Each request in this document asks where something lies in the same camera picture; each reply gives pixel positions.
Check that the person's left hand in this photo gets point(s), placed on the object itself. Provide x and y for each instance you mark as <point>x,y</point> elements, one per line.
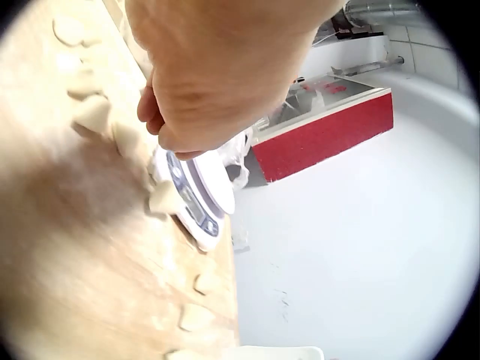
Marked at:
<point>225,67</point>

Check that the metal rod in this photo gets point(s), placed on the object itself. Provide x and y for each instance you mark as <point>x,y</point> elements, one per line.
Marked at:
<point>369,66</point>

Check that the white kitchen scale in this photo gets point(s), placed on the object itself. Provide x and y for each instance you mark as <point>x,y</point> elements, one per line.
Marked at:
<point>210,187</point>

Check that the clear plastic bag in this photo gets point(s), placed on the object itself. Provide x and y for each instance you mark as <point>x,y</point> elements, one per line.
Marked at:
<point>238,153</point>

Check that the red chest freezer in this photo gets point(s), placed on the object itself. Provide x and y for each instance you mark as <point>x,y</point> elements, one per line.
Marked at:
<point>322,138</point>

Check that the metal duct pipe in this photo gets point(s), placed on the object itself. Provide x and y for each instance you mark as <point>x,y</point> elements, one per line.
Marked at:
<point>382,9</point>

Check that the person's left fingers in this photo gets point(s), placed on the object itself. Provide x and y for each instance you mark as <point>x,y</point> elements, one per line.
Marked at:
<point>150,110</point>

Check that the scattered raw dough pieces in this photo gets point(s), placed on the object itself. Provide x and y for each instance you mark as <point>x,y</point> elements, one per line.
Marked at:
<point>93,114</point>

